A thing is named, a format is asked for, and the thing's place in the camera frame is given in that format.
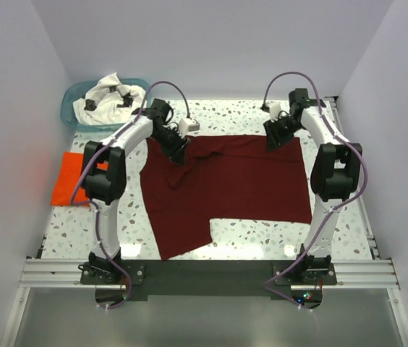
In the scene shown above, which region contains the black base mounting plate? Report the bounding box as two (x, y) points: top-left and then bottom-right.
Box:
(85, 260), (338, 308)

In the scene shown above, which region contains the dark red t-shirt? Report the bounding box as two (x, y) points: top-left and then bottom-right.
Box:
(140, 135), (312, 260)

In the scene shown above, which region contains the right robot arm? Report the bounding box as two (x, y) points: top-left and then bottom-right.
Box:
(261, 88), (362, 285)

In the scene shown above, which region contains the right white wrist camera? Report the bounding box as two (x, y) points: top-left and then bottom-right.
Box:
(260, 102), (281, 121)

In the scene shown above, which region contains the folded orange t-shirt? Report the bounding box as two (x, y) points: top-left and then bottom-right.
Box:
(50, 152), (89, 207)

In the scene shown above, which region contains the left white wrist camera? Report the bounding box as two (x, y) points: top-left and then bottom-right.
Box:
(178, 118), (200, 137)

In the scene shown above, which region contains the teal plastic basket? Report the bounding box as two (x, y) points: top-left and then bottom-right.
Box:
(60, 78), (150, 132)

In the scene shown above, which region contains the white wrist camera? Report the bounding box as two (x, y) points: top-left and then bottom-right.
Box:
(260, 102), (281, 121)
(178, 118), (200, 137)

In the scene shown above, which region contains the white t-shirt with black print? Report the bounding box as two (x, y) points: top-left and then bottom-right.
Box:
(73, 73), (145, 126)

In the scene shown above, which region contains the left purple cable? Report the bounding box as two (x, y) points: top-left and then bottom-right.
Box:
(69, 81), (190, 310)

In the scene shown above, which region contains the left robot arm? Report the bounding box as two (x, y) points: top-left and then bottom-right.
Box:
(76, 99), (200, 286)

